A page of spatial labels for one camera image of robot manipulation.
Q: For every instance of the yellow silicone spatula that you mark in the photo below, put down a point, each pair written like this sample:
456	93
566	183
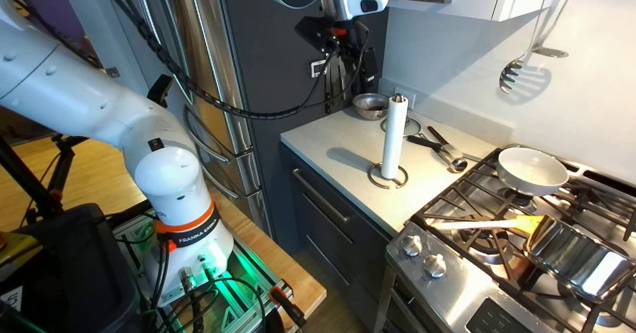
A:
497	223

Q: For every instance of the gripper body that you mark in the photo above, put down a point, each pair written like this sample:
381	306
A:
354	47

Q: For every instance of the small metal bowl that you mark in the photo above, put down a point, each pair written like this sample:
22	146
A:
370	105

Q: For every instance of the stainless steel stove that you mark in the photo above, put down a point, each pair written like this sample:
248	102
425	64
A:
462	283

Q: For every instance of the white frying pan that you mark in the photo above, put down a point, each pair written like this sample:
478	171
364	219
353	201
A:
531	171

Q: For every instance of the stove knob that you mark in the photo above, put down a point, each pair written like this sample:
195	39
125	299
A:
411	245
435	266

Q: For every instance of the hanging slotted metal spoon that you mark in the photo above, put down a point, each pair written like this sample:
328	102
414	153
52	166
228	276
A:
512	72

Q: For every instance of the white paper towel roll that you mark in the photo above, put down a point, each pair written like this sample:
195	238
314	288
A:
394	139

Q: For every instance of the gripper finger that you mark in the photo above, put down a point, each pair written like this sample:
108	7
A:
368	67
330	92

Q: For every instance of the orange and black clamp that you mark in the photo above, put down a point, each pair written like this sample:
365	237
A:
288	305

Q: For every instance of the stainless steel refrigerator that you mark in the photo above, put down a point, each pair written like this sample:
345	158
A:
248	35

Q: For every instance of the stainless steel pot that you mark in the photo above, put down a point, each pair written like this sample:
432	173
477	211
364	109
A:
576	258

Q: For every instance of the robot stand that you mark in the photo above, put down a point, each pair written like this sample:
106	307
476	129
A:
271	253

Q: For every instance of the glass lid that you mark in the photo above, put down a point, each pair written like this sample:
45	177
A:
413	126

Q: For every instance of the hanging metal spatula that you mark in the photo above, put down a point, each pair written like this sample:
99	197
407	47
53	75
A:
549	51

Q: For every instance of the black box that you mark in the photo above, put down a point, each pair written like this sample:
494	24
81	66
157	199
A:
64	273

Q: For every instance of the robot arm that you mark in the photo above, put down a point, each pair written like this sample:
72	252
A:
74	94

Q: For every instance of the metal paper towel stand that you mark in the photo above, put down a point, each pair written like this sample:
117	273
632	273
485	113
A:
377	181

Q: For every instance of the dark grey drawer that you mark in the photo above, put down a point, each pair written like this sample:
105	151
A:
338	184
323	258

